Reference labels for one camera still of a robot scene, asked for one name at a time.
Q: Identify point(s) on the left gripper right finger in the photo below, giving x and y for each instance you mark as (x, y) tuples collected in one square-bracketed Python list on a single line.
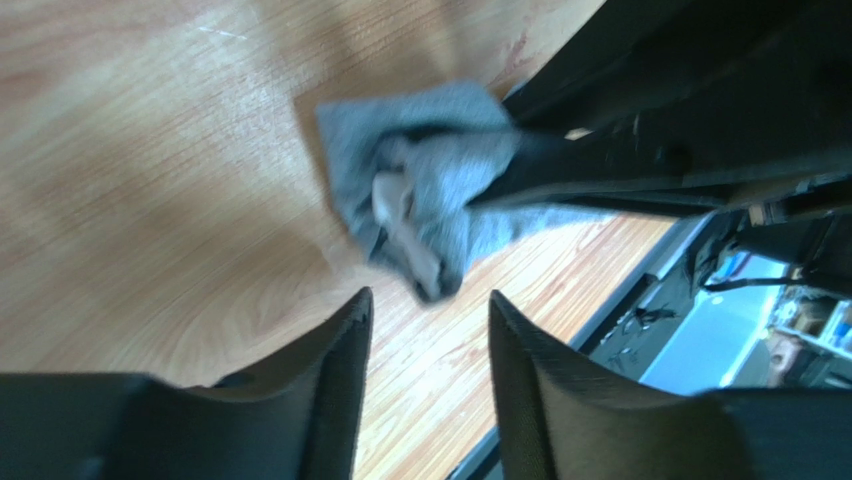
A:
[(562, 416)]

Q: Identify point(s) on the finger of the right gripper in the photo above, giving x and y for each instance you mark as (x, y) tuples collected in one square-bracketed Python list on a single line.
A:
[(682, 169)]

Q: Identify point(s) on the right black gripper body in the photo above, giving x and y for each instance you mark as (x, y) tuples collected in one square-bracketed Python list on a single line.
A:
[(630, 56)]

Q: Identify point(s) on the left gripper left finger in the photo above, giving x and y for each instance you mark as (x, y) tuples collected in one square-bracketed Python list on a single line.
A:
[(295, 414)]

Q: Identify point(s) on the grey white underwear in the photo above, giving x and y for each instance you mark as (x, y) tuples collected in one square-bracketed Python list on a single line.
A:
[(404, 171)]

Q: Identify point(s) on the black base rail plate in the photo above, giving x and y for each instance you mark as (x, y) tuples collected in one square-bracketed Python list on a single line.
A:
[(718, 304)]

